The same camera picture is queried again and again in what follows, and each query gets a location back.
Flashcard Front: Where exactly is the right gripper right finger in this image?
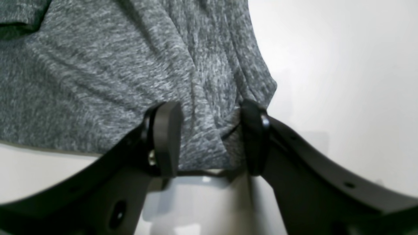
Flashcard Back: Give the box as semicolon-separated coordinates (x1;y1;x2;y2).
240;99;418;235

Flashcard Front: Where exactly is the grey long-sleeve T-shirt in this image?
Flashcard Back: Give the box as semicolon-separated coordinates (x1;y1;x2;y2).
0;0;277;171

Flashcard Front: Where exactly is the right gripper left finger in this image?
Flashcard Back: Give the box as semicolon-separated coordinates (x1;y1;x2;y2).
0;102;183;235

